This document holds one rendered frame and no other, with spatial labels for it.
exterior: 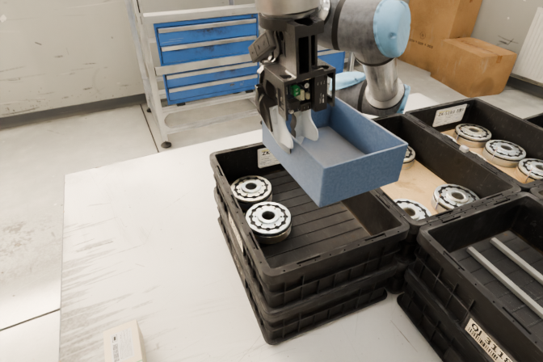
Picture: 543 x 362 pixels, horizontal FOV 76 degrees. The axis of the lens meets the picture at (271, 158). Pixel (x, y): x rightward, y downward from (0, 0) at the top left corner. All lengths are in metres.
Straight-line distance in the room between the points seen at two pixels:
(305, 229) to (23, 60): 2.92
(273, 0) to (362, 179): 0.28
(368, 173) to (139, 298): 0.60
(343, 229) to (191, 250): 0.40
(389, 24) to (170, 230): 0.75
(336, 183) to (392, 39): 0.40
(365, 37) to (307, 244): 0.46
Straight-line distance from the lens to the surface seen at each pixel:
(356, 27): 0.81
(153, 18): 2.42
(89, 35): 3.31
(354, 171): 0.50
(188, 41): 2.51
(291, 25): 0.40
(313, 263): 0.61
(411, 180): 1.01
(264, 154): 0.91
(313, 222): 0.82
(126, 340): 0.78
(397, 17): 0.80
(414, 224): 0.72
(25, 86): 3.46
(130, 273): 0.95
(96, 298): 0.93
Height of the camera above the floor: 1.40
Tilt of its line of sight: 34 degrees down
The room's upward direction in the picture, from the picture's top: straight up
